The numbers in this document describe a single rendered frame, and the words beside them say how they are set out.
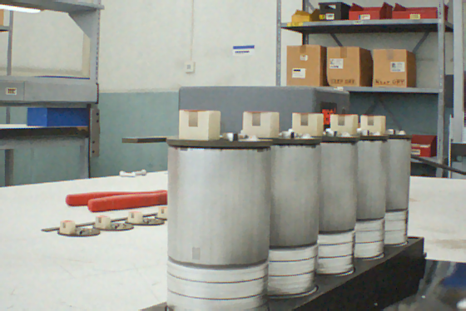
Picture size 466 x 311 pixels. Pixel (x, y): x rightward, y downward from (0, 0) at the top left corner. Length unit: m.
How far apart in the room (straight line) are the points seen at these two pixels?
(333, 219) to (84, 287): 0.11
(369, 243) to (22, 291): 0.13
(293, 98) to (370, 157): 0.44
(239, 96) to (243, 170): 0.53
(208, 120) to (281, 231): 0.04
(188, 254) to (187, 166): 0.02
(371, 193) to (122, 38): 6.05
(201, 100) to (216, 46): 4.95
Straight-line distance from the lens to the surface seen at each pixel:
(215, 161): 0.15
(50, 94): 3.19
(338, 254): 0.21
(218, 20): 5.67
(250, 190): 0.16
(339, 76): 4.67
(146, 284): 0.28
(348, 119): 0.23
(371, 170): 0.23
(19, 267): 0.31
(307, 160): 0.18
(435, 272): 0.26
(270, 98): 0.67
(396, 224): 0.26
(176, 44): 5.88
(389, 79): 4.56
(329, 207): 0.20
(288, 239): 0.18
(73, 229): 0.39
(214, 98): 0.70
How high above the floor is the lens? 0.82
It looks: 4 degrees down
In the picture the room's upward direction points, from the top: 1 degrees clockwise
